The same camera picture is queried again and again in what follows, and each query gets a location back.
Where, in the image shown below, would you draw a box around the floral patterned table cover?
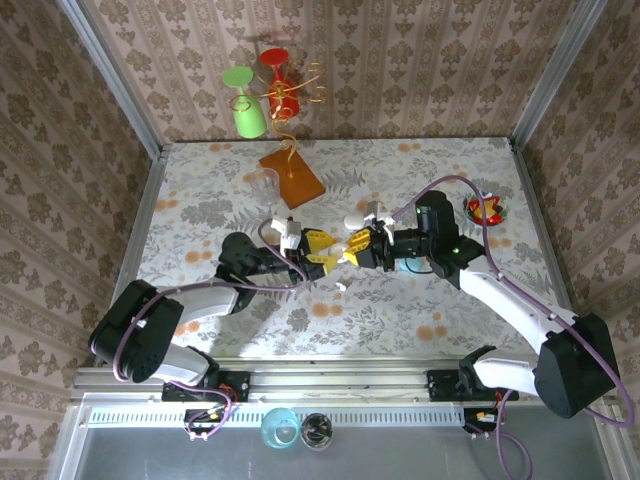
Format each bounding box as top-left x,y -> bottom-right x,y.
122,137 -> 576,359

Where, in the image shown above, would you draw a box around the green wine glass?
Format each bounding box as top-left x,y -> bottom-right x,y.
221,65 -> 267,140

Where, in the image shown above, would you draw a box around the dark clear drinking glass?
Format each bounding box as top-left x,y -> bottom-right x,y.
300,412 -> 335,451

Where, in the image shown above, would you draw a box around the teal drinking glass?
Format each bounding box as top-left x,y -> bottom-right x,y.
260,407 -> 302,450

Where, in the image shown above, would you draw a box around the red wine glass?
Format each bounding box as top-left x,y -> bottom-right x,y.
258,47 -> 301,117

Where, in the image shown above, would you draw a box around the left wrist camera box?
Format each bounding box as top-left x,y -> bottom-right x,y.
271,216 -> 302,257

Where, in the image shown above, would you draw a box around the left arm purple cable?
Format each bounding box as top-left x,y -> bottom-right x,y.
114,218 -> 312,442

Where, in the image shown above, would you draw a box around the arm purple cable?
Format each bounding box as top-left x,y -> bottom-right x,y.
392,177 -> 635,480
114,218 -> 312,442

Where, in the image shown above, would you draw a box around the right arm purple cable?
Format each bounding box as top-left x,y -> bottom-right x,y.
392,177 -> 635,480

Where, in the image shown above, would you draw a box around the gold wire glass rack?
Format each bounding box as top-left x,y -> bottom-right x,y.
229,62 -> 330,210

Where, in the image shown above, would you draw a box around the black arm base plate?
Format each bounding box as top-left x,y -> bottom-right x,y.
162,370 -> 251,404
426,368 -> 520,402

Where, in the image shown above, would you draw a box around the aluminium extrusion frame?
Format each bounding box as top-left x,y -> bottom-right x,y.
47,0 -> 626,480

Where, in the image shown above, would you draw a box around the white slotted cable duct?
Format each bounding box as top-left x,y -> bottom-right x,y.
87,407 -> 469,427

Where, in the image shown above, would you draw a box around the black connector box orange wires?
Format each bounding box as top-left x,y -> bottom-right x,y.
183,408 -> 227,435
463,407 -> 502,434

